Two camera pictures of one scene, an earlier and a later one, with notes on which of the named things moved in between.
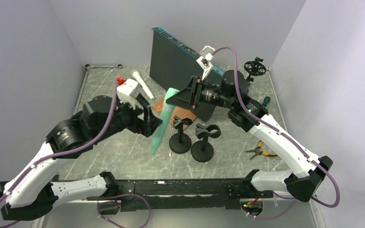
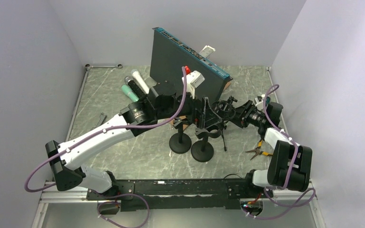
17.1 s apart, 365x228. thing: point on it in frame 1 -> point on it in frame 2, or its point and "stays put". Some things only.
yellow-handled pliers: x=259 y=152 stays put
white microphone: x=135 y=73 stays put
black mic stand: x=202 y=151 stays put
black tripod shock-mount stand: x=255 y=68 -> x=225 y=111
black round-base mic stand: x=180 y=143 stays put
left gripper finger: x=154 y=122 -> x=211 y=118
